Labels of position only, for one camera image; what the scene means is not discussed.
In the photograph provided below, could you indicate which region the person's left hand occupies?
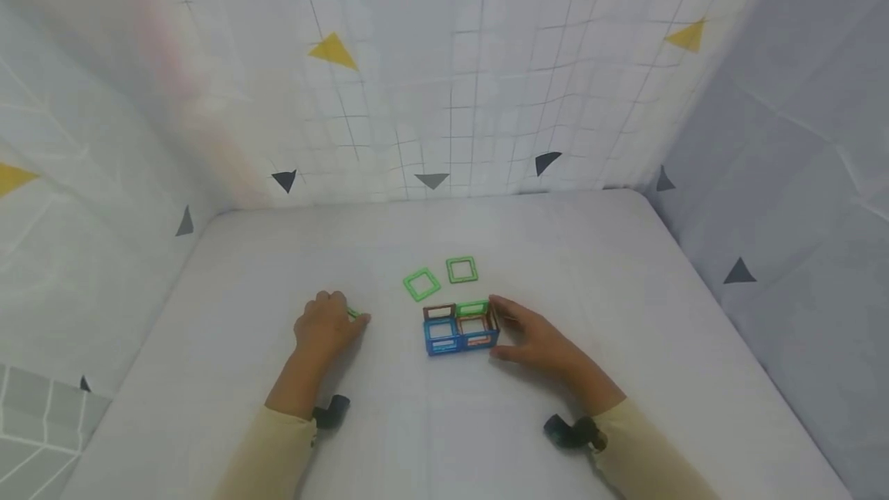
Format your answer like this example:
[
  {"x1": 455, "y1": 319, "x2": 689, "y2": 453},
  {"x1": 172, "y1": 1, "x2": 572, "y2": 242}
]
[{"x1": 292, "y1": 291, "x2": 372, "y2": 364}]

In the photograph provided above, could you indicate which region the person's right forearm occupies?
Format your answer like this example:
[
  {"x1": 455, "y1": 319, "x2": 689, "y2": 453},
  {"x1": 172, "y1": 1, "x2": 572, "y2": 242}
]
[{"x1": 559, "y1": 361, "x2": 723, "y2": 500}]

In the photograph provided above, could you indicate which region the person's left forearm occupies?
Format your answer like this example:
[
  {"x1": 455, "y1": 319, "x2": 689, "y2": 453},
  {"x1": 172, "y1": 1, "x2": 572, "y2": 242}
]
[{"x1": 210, "y1": 350, "x2": 334, "y2": 500}]

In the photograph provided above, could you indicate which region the person's right hand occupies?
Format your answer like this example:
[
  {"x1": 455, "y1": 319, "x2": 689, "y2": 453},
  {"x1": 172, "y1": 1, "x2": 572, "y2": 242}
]
[{"x1": 488, "y1": 294, "x2": 593, "y2": 394}]

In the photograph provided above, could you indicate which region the black wrist band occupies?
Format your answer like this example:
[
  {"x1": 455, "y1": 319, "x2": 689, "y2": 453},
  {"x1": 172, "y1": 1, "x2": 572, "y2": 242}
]
[
  {"x1": 310, "y1": 394, "x2": 352, "y2": 432},
  {"x1": 542, "y1": 413, "x2": 610, "y2": 455}
]

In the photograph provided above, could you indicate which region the blue square magnetic tile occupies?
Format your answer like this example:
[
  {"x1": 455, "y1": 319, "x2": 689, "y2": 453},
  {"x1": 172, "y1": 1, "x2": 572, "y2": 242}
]
[
  {"x1": 424, "y1": 319, "x2": 462, "y2": 358},
  {"x1": 458, "y1": 326, "x2": 501, "y2": 353}
]

